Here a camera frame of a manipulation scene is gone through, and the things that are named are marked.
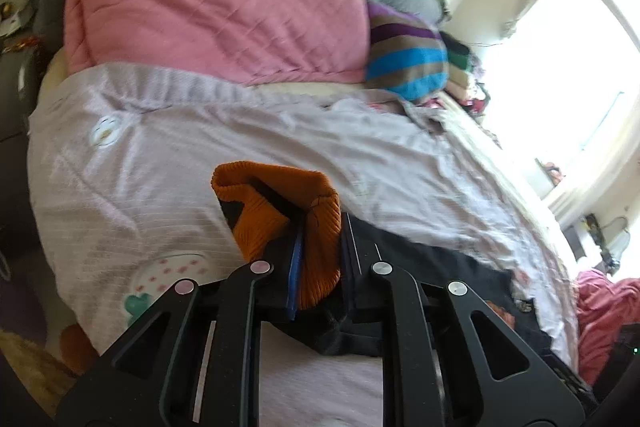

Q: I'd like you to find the pink crumpled blanket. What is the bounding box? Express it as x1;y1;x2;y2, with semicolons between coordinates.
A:
575;269;640;385

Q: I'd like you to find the black device on side table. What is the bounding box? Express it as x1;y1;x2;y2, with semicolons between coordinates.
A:
572;212;628;270

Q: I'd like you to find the beige rug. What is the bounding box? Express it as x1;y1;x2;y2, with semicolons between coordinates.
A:
0;327;81;415

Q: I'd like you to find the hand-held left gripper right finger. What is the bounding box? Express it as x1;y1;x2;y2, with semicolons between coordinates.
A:
340;214;586;427

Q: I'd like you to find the lilac printed bed sheet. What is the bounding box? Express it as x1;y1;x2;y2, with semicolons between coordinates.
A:
27;62;581;427

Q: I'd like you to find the striped knitted pillow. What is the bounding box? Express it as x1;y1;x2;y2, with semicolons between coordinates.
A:
364;1;449;102

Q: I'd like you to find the stack of folded clothes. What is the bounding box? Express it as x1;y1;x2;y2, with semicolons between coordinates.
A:
440;32;490;118

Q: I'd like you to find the grey patterned cloth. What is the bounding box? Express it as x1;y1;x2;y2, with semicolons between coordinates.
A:
370;97;453;135

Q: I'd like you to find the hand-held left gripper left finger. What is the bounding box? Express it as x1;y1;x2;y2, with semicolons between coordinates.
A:
55;177;307;427

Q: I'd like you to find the black sweater with orange cuff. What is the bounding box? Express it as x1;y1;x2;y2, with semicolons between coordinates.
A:
211;161;553;358

